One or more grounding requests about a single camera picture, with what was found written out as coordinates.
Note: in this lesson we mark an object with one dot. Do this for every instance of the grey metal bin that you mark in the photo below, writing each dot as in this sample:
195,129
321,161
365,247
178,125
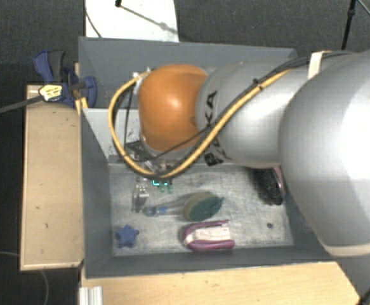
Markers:
102,202

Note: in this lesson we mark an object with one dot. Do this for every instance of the pale wood flat board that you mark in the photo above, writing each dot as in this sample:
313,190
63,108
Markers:
53,186

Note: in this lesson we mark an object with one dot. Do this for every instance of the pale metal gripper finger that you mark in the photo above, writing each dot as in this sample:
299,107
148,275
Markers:
145,199
136,202

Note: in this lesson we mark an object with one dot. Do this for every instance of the blue star toy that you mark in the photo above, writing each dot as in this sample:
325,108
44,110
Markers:
127,236

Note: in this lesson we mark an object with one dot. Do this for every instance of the clear tool with blue rings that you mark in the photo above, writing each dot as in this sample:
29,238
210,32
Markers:
169,206

